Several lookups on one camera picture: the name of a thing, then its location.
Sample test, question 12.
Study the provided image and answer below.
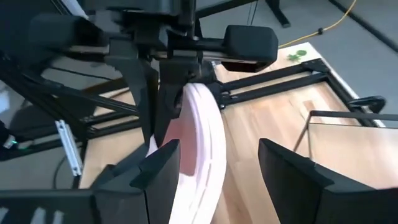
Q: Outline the pink slide sandal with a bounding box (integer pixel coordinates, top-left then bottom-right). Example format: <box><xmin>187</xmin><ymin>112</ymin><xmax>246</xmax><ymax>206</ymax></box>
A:
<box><xmin>146</xmin><ymin>82</ymin><xmax>228</xmax><ymax>224</ymax></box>

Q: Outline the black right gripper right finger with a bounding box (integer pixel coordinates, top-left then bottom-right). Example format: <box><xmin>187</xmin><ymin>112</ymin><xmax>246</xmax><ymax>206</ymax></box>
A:
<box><xmin>257</xmin><ymin>138</ymin><xmax>398</xmax><ymax>224</ymax></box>

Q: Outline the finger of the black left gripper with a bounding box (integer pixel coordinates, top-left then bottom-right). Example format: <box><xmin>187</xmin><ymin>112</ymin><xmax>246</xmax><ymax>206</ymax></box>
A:
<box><xmin>154</xmin><ymin>58</ymin><xmax>201</xmax><ymax>149</ymax></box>
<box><xmin>104</xmin><ymin>55</ymin><xmax>160</xmax><ymax>147</ymax></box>

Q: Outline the silver aluminium bracket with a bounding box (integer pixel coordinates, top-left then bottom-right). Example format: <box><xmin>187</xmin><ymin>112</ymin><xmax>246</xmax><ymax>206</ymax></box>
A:
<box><xmin>55</xmin><ymin>119</ymin><xmax>84</xmax><ymax>177</ymax></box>

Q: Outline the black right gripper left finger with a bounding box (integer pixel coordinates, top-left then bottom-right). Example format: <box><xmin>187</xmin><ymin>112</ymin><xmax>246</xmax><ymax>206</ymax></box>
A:
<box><xmin>0</xmin><ymin>139</ymin><xmax>182</xmax><ymax>224</ymax></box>

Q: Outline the black aluminium table frame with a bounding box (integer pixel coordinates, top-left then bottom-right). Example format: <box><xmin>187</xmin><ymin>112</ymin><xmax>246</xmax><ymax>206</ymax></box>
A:
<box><xmin>0</xmin><ymin>57</ymin><xmax>386</xmax><ymax>190</ymax></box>

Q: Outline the black table clamp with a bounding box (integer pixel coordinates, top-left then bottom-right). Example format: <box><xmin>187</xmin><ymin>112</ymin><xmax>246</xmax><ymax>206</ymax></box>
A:
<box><xmin>347</xmin><ymin>95</ymin><xmax>387</xmax><ymax>114</ymax></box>

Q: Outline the yellow cable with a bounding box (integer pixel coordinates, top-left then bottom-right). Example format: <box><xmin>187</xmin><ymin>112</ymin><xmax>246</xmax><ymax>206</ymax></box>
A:
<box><xmin>277</xmin><ymin>0</ymin><xmax>358</xmax><ymax>50</ymax></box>

